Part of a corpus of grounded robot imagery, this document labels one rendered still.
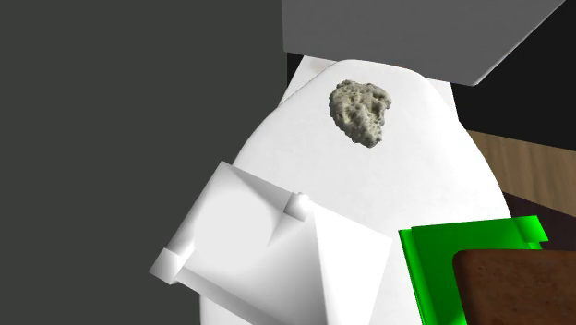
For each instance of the grey-beige porous sponge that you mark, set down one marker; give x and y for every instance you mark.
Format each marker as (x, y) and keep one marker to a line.
(359, 110)

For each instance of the bright green flat box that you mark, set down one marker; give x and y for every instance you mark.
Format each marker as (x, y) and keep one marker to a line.
(432, 256)

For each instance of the brown rounded block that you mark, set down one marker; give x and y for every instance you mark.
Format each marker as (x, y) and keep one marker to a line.
(517, 288)

